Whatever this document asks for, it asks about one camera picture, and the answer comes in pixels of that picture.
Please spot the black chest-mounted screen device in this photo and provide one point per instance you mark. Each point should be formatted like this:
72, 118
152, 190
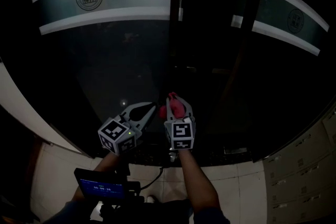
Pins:
102, 187

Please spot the white door frame pillar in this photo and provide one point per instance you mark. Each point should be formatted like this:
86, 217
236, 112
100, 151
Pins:
23, 110

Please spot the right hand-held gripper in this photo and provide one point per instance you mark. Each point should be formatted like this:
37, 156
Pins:
181, 133

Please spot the pink cloth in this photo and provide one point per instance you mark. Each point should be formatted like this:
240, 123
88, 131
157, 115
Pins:
176, 107

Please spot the dark vertical door bar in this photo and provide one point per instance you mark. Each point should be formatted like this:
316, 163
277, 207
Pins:
249, 15

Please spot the person's left forearm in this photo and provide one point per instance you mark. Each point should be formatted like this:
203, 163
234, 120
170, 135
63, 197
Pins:
103, 162

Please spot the grey metal locker cabinet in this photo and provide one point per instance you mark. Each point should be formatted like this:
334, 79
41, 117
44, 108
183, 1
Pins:
302, 175

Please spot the person's dark clothing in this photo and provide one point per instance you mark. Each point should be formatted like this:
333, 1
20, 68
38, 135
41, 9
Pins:
147, 213

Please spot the person's white shoe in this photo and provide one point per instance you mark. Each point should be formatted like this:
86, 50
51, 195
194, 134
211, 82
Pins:
151, 199

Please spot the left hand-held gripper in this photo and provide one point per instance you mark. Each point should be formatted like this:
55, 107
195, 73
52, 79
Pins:
116, 135

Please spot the glass door with frosted band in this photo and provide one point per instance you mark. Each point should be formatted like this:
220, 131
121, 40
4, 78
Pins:
118, 65
286, 65

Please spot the person's right forearm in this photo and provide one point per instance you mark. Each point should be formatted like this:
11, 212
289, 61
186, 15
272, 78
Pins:
198, 181

